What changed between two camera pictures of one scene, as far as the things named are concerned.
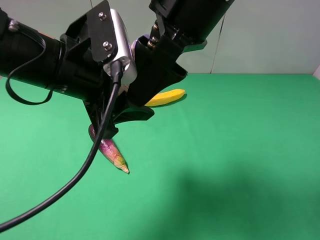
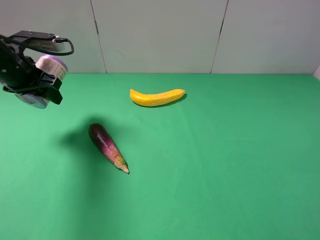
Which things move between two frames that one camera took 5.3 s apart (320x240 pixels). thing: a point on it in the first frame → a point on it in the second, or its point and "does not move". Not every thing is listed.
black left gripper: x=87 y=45 → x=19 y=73
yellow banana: x=162 y=97 does not move
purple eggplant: x=108 y=147 does not move
